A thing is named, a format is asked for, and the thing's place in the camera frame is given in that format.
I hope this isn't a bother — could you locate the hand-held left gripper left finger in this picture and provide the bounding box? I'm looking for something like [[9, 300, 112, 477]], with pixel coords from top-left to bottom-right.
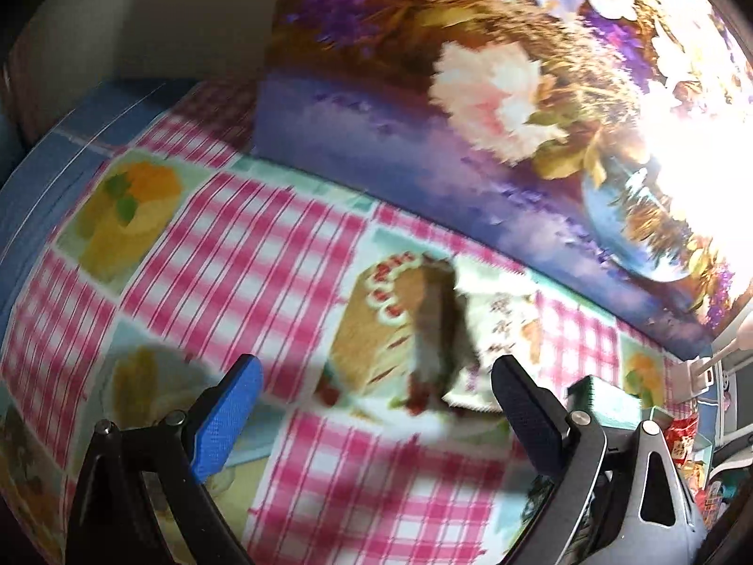
[[64, 355, 264, 565]]

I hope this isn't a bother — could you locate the pink checkered printed tablecloth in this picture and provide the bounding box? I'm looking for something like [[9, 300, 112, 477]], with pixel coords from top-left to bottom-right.
[[0, 79, 701, 565]]

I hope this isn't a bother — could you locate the flower painting poster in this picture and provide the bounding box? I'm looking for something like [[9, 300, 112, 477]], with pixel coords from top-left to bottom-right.
[[253, 0, 753, 360]]

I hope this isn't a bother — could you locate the white gooseneck lamp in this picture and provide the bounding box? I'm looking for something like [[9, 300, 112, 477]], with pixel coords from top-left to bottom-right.
[[709, 315, 753, 366]]

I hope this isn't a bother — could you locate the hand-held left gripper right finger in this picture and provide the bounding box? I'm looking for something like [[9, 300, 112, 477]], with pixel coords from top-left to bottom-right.
[[492, 356, 707, 565]]

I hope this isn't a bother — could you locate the teal cardboard tray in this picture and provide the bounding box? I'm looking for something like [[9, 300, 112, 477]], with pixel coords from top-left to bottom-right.
[[568, 375, 715, 486]]

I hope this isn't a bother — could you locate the white packet with orange print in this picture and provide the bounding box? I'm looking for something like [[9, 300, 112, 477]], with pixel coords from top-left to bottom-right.
[[444, 288, 543, 414]]

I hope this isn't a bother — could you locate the small red cartoon packet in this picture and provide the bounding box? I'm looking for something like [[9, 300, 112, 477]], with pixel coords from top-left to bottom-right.
[[664, 413, 702, 467]]

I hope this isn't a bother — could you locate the white switch adaptor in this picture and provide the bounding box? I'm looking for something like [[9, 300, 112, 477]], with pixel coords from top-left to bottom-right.
[[685, 358, 720, 396]]

